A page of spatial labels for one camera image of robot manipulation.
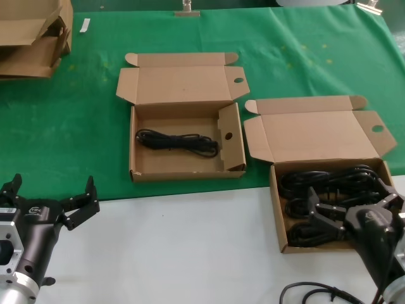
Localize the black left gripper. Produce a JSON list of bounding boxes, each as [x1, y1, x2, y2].
[[0, 173, 101, 280]]

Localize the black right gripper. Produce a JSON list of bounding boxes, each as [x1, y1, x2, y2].
[[307, 179, 405, 291]]

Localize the thin black cable bundle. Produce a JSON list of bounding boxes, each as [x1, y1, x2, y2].
[[135, 128, 221, 160]]

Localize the open cardboard box with divider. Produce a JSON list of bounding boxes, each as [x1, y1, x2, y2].
[[115, 52, 251, 183]]

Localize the green table cloth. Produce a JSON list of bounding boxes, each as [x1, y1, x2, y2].
[[0, 4, 405, 203]]

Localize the closed brown cardboard carton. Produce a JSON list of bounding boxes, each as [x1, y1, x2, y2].
[[0, 30, 72, 80]]

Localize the unfolded brown cardboard boxes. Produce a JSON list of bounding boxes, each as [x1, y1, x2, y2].
[[0, 0, 74, 47]]

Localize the silver left camera bracket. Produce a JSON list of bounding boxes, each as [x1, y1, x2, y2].
[[0, 207, 25, 277]]

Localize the black power cable bundle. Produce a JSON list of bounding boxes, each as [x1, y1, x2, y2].
[[280, 163, 385, 202], [284, 196, 317, 220], [286, 221, 346, 248]]

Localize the black robot camera cable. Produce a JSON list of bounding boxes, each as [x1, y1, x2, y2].
[[279, 282, 380, 304]]

